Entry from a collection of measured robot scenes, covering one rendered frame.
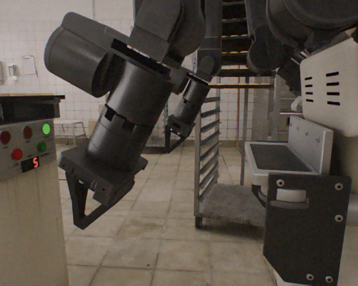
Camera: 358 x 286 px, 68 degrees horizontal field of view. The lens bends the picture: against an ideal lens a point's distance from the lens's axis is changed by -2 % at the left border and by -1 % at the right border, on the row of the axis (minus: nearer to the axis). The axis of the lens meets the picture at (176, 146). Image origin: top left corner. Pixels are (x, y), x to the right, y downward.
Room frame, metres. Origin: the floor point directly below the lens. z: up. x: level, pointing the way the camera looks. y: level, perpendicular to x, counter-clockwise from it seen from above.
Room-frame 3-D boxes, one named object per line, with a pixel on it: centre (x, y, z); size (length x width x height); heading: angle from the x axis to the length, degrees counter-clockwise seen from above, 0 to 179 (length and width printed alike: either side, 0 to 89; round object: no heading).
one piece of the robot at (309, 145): (0.45, -0.21, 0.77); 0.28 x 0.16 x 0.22; 168
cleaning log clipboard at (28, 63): (4.84, 2.56, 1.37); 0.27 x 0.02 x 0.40; 86
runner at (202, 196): (1.93, -0.27, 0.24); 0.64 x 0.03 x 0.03; 160
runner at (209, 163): (1.93, -0.27, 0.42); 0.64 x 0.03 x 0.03; 160
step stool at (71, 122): (4.44, 1.78, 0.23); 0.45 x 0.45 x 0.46; 78
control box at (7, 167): (0.75, 0.44, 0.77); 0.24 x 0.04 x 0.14; 168
